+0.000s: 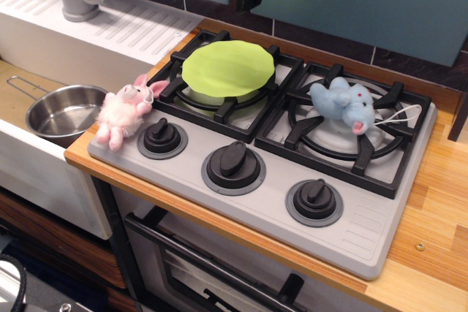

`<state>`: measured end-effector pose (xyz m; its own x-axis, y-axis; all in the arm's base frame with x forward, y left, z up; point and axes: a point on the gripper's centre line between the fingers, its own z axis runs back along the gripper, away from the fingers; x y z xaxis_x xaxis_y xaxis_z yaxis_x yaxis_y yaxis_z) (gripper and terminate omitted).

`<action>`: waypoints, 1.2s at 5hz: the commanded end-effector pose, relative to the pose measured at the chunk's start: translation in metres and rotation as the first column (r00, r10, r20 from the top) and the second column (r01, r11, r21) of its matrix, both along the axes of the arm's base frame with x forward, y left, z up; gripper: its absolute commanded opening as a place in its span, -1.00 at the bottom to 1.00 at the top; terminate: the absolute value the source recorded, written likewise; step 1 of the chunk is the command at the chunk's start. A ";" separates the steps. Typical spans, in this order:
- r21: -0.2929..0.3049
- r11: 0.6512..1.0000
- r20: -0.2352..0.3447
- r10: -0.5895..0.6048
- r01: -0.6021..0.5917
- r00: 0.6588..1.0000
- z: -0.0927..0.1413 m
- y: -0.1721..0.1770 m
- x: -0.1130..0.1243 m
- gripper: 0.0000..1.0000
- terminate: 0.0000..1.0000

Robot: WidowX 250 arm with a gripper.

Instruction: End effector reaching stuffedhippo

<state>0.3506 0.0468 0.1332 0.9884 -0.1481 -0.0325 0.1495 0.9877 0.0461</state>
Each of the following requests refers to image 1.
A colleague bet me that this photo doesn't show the green plastic plate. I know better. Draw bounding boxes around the green plastic plate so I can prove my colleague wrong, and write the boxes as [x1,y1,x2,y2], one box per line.
[181,40,275,98]

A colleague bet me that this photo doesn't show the black left burner grate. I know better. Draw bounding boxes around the black left burner grate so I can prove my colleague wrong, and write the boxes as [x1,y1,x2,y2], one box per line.
[150,30,304,142]

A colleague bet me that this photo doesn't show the black burner grate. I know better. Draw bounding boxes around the black burner grate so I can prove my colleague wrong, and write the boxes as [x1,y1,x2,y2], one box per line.
[254,62,432,199]
[150,30,304,142]

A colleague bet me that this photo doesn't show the pink stuffed bunny toy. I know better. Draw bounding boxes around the pink stuffed bunny toy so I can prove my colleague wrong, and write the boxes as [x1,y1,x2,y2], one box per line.
[96,74,169,151]

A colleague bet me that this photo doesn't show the blue stuffed hippo toy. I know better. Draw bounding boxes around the blue stuffed hippo toy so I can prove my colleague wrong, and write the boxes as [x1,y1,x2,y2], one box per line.
[309,76,419,136]

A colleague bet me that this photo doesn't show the black left stove knob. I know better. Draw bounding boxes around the black left stove knob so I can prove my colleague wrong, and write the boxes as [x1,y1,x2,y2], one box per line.
[137,118,188,160]

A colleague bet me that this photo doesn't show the black stove knob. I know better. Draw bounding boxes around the black stove knob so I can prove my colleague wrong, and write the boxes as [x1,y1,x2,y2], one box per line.
[137,118,188,160]
[285,179,344,228]
[201,141,266,197]

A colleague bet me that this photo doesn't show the white toy sink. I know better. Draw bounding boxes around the white toy sink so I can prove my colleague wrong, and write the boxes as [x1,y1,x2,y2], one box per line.
[1,0,201,240]

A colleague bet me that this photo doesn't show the black right burner grate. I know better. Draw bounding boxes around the black right burner grate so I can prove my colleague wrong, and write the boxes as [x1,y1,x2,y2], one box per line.
[254,62,432,199]

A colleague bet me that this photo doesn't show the black middle stove knob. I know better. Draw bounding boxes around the black middle stove knob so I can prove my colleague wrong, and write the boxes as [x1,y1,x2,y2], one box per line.
[201,141,266,197]

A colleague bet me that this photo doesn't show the stainless steel pot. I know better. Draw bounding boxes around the stainless steel pot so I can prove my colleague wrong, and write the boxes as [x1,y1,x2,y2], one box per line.
[7,76,107,148]

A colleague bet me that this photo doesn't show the black right stove knob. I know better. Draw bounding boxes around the black right stove knob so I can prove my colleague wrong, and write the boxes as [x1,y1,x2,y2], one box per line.
[285,179,344,228]

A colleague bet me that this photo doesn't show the grey toy stove top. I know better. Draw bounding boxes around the grey toy stove top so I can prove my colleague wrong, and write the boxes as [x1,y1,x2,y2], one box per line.
[88,100,437,279]

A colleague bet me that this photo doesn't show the toy oven door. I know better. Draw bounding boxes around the toy oven door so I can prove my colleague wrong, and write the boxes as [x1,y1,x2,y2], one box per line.
[123,207,374,311]

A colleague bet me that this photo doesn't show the black oven door handle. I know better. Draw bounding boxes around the black oven door handle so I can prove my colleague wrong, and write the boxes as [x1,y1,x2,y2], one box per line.
[124,213,303,311]

